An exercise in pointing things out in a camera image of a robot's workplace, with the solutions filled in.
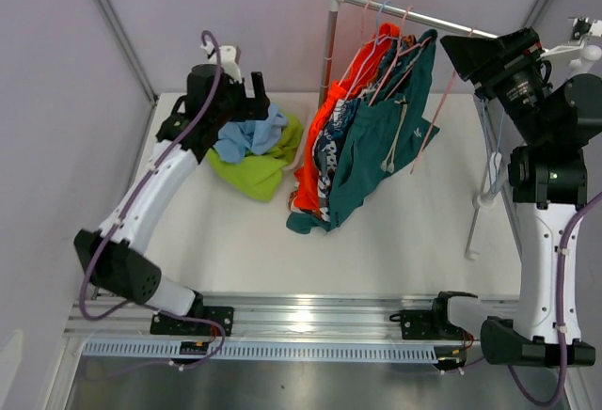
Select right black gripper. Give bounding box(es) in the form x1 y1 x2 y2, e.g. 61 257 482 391
441 26 550 146

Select light blue shorts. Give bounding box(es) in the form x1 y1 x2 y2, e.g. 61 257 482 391
214 103 289 164

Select lime green shorts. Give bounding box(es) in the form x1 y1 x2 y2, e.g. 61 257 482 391
206 113 304 202

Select patterned navy white shorts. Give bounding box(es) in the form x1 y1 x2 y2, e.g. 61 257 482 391
299 36 417 223

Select teal green shorts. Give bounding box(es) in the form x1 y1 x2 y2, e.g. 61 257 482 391
286 29 437 234

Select blue wire hanger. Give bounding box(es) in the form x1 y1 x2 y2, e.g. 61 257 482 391
478 99 507 199

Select blue hanger for patterned shorts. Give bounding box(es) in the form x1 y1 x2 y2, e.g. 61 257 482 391
347 0 391 96

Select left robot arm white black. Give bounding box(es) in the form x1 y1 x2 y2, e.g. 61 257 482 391
74 64 270 335

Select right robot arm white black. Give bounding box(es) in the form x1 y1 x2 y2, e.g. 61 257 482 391
429 28 601 368

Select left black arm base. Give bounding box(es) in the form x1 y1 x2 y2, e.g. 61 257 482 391
150 292 235 337

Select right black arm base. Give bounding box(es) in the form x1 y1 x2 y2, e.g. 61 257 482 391
389 291 489 341

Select pink hanger for orange shorts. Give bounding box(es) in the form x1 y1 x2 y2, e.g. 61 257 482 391
340 0 375 87

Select orange shorts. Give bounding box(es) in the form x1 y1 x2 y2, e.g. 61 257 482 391
289 23 400 221

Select white plastic basket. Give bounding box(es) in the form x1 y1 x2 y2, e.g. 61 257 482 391
272 92 318 172

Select silver clothes rack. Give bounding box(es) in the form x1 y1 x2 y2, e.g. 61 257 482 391
319 0 497 260

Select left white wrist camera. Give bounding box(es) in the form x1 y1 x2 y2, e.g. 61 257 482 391
200 42 244 84

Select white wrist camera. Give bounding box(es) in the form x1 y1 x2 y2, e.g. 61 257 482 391
541 17 601 76
200 42 244 84

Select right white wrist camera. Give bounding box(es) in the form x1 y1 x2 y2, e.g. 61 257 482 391
541 17 601 76

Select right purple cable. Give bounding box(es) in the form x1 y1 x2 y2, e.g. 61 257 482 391
507 188 602 406

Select aluminium mounting rail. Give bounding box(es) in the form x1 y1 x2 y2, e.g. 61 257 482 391
63 292 517 342

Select slotted grey cable duct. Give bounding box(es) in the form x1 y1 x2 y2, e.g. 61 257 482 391
83 338 437 364

